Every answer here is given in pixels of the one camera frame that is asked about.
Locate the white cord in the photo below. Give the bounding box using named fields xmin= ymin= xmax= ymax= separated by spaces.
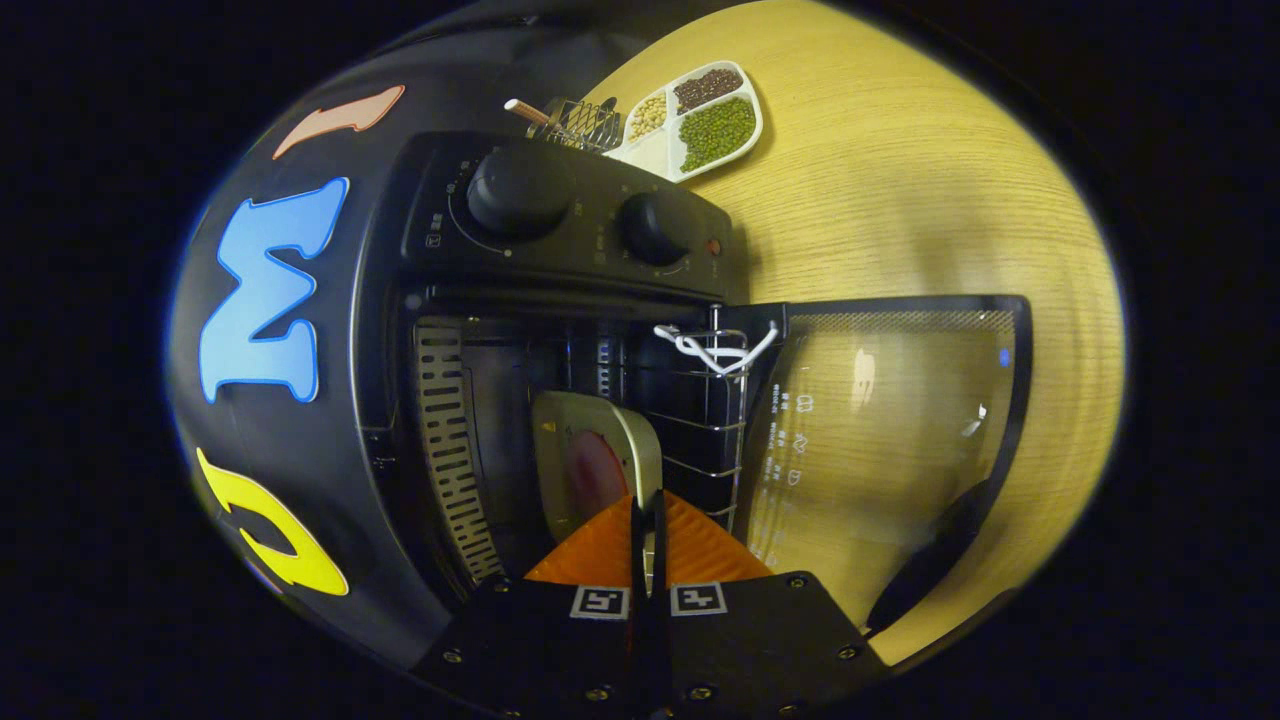
xmin=653 ymin=320 xmax=781 ymax=378

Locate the pile of yellow soybeans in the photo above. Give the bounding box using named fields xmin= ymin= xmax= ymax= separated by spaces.
xmin=627 ymin=92 xmax=669 ymax=143

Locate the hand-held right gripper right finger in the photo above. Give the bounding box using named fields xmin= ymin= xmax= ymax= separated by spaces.
xmin=648 ymin=490 xmax=891 ymax=719

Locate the pile of red beans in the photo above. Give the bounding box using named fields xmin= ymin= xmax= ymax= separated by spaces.
xmin=673 ymin=67 xmax=744 ymax=114

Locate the pile of green mung beans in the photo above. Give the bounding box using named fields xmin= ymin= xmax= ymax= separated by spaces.
xmin=680 ymin=97 xmax=758 ymax=173

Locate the metal wire basket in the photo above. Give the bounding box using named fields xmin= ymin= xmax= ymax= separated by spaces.
xmin=527 ymin=95 xmax=626 ymax=153

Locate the white square plate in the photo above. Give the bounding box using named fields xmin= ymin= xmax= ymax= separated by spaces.
xmin=530 ymin=390 xmax=666 ymax=591

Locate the black electric oven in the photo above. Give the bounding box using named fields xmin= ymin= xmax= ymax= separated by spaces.
xmin=355 ymin=130 xmax=1031 ymax=641

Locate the pile of white rice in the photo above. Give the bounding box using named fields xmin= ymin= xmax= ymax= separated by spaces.
xmin=625 ymin=135 xmax=671 ymax=176

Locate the pink ham slice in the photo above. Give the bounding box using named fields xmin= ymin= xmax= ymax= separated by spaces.
xmin=565 ymin=430 xmax=631 ymax=516

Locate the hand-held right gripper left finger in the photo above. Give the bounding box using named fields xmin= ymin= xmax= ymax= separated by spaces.
xmin=413 ymin=490 xmax=643 ymax=719

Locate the white divided tray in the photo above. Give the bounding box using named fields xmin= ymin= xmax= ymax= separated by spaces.
xmin=605 ymin=60 xmax=764 ymax=184

